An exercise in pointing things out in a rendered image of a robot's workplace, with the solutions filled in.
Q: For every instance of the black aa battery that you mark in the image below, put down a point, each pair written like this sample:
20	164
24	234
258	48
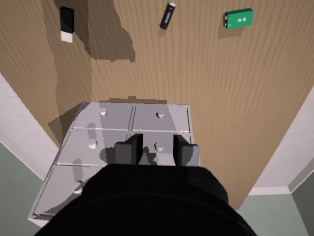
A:
168	14

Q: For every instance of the small grey chest of drawers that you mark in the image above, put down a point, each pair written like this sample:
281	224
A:
42	220

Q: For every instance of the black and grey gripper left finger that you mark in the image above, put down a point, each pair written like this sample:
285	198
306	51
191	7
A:
130	151

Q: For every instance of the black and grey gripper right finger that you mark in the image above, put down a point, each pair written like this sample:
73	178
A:
184	153

